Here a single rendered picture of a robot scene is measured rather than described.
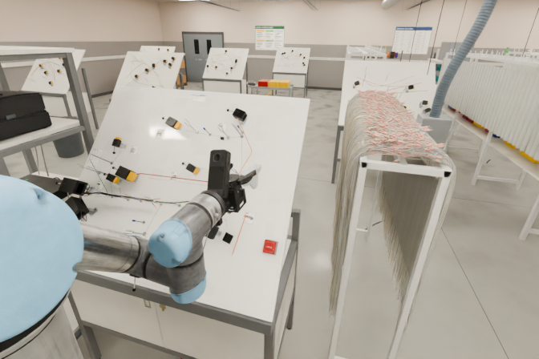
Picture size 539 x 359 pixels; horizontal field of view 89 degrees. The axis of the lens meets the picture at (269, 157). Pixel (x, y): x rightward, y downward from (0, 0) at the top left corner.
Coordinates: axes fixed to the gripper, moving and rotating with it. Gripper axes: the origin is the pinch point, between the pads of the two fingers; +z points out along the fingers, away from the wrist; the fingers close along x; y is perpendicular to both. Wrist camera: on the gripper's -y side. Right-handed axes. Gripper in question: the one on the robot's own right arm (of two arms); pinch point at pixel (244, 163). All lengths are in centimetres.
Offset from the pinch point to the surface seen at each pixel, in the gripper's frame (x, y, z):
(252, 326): -11, 74, 5
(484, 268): 131, 177, 185
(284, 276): -7, 78, 37
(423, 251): 56, 63, 52
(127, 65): -405, -39, 356
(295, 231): -8, 71, 65
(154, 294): -56, 66, 2
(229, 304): -21, 67, 7
